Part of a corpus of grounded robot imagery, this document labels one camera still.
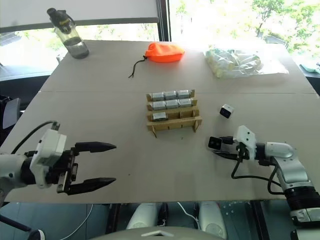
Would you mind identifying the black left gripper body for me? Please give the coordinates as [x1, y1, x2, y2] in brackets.
[46, 146, 80, 195]

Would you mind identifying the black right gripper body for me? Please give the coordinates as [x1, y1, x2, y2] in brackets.
[224, 135, 248, 161]

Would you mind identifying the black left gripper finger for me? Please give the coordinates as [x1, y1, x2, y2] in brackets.
[66, 177, 117, 196]
[70, 141, 117, 157]

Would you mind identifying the small black cube camera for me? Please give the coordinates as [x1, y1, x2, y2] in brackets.
[207, 136, 224, 151]
[219, 103, 235, 119]

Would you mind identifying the wooden tiered rack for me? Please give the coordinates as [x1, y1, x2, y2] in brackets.
[145, 88, 204, 139]

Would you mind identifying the white rounded robot leg shell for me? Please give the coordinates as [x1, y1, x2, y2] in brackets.
[198, 200, 228, 240]
[125, 202, 164, 231]

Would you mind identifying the black stand with white tip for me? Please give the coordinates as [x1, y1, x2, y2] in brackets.
[0, 214, 46, 240]

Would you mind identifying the dark office chair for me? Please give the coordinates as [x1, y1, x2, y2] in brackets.
[0, 95, 21, 130]

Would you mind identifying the clear plastic bag with contents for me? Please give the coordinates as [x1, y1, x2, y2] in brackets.
[204, 48, 290, 80]

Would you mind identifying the grey rounded robot torso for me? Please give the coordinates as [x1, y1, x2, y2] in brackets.
[89, 225, 226, 240]

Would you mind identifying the clear water bottle black lid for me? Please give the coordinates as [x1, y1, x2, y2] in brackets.
[46, 7, 90, 60]

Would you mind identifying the green cloth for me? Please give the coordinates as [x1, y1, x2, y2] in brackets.
[299, 63, 320, 74]

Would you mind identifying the white roller window blind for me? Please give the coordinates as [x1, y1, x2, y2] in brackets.
[0, 0, 160, 34]

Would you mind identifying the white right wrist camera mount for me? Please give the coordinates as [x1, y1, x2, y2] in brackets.
[235, 125, 258, 161]

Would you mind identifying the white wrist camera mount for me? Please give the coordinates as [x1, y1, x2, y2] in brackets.
[235, 125, 258, 161]
[29, 128, 68, 189]

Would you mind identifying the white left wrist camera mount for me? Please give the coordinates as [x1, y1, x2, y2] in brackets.
[29, 128, 68, 189]

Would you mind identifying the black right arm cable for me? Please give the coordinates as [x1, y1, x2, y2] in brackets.
[230, 159, 286, 195]

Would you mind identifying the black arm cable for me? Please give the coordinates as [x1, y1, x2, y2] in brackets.
[10, 120, 61, 155]
[230, 159, 286, 195]

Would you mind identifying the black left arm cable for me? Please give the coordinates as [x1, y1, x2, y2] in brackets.
[10, 120, 61, 155]

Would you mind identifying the thin white cable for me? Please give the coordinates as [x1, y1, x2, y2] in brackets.
[176, 201, 201, 230]

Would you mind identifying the orange drawstring pouch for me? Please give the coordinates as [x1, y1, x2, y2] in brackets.
[127, 41, 186, 79]

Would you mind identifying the dark window frame post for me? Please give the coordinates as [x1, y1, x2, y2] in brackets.
[156, 0, 172, 42]

